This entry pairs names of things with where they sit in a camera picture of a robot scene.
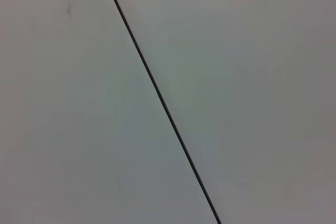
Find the black vertical wall strip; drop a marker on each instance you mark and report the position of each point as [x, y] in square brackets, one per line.
[160, 98]

